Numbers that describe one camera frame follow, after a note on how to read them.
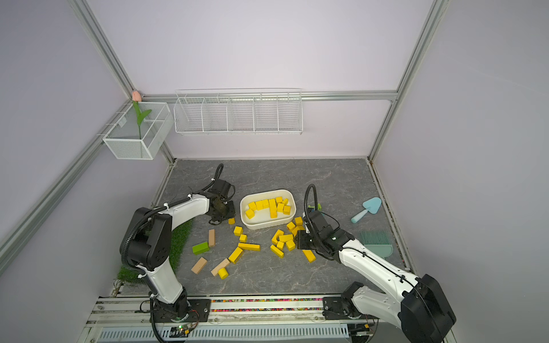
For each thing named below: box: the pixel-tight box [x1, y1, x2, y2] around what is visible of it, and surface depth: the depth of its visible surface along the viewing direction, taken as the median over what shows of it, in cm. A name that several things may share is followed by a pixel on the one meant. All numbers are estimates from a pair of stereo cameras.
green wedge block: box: [192, 241, 210, 256], surface depth 88 cm
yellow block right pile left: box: [270, 244, 285, 259], surface depth 87 cm
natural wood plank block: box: [208, 228, 216, 248], surface depth 93 cm
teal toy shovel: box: [350, 197, 382, 224], surface depth 103 cm
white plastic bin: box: [240, 189, 297, 230], surface depth 101 cm
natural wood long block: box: [210, 257, 231, 277], surface depth 84 cm
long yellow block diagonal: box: [301, 249, 317, 263], surface depth 87 cm
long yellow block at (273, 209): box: [268, 198, 279, 219], surface depth 101 cm
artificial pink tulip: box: [131, 90, 152, 140], surface depth 92 cm
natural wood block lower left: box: [190, 256, 209, 275], surface depth 85 cm
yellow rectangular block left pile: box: [228, 246, 244, 264], surface depth 86 cm
